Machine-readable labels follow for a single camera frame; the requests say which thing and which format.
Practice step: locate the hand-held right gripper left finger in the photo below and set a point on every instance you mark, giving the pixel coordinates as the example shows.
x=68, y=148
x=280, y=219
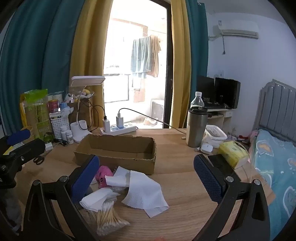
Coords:
x=84, y=179

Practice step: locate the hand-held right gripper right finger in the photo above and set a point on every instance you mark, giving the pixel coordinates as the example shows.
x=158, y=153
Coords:
x=208, y=179

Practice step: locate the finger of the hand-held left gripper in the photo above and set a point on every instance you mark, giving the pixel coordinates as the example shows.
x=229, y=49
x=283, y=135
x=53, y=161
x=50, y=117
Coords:
x=34, y=148
x=19, y=136

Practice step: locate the pink plush toy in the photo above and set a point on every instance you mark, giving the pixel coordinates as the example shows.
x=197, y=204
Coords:
x=103, y=176

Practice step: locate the white tissue stack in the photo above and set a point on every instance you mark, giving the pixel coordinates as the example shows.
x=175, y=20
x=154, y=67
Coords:
x=97, y=199

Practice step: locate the clear bubble wrap bag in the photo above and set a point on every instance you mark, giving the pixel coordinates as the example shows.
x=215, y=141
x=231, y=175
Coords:
x=116, y=188

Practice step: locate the small white tissue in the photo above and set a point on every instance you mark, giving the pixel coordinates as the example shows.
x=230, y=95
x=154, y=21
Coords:
x=119, y=177

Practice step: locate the brown cardboard box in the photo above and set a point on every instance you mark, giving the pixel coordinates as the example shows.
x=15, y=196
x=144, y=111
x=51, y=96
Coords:
x=120, y=150

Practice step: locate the bag of cotton swabs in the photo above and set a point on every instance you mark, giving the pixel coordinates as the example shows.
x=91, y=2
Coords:
x=108, y=219

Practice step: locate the large white paper towel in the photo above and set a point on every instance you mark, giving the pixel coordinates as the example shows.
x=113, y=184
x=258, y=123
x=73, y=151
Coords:
x=144, y=194

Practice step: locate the person's left forearm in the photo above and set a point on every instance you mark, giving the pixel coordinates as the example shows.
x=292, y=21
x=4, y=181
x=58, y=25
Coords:
x=11, y=208

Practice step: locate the black scissors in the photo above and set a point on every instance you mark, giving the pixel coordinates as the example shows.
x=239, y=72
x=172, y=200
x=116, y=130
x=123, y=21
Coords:
x=39, y=160

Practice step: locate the black smartphone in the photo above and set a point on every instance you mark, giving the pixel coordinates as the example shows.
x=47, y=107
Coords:
x=222, y=164

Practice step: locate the green package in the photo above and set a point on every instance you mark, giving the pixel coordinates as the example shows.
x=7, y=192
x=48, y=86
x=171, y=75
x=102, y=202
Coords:
x=37, y=111

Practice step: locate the white round device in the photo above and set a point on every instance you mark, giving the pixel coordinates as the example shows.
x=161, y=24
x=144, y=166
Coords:
x=206, y=148

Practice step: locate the white pill bottle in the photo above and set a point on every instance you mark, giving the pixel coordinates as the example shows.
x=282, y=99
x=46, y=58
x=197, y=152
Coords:
x=63, y=133
x=69, y=137

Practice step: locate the white perforated basket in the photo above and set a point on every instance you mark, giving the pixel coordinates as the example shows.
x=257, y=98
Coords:
x=59, y=125

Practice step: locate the yellow tissue pack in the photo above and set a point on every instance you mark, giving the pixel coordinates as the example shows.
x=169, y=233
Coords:
x=232, y=153

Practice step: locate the red can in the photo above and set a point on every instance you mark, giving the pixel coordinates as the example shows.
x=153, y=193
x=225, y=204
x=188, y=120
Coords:
x=53, y=106

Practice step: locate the white plastic container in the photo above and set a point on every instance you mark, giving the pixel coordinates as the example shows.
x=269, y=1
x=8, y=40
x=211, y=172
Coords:
x=216, y=133

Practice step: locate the white desk lamp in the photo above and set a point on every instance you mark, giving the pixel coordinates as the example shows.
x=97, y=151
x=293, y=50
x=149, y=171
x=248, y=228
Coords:
x=79, y=132

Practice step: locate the steel tumbler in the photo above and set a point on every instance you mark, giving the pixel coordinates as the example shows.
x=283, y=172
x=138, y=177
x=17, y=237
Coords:
x=196, y=129

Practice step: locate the brown paper bag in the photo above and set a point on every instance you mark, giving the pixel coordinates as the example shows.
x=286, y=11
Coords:
x=81, y=111

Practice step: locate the white power strip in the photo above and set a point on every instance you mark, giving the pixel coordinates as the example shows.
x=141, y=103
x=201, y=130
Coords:
x=120, y=130

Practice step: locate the white computer desk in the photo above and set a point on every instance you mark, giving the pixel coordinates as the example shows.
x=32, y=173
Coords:
x=219, y=117

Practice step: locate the blue printed blanket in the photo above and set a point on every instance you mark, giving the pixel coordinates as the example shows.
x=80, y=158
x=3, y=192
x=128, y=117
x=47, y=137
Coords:
x=277, y=166

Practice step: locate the clear water bottle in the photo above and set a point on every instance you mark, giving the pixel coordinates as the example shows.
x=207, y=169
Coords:
x=197, y=100

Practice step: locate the outdoor air conditioner unit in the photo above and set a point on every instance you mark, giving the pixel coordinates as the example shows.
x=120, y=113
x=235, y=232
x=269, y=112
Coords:
x=157, y=109

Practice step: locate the black computer monitor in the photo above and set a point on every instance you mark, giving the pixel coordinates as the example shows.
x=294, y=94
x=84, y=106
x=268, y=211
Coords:
x=205, y=88

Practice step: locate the grey bed headboard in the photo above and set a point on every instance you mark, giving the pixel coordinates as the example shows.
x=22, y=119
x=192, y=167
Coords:
x=275, y=106

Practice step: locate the yellow curtain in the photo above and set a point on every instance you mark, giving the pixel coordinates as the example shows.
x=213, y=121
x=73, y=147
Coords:
x=90, y=53
x=179, y=69

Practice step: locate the hanging beige garment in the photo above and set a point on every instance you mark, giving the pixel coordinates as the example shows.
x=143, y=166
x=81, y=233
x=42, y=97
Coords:
x=155, y=55

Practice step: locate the hanging blue towel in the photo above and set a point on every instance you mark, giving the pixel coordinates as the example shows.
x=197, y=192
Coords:
x=140, y=55

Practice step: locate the white air conditioner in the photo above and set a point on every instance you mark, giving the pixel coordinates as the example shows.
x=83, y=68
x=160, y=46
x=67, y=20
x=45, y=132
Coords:
x=238, y=29

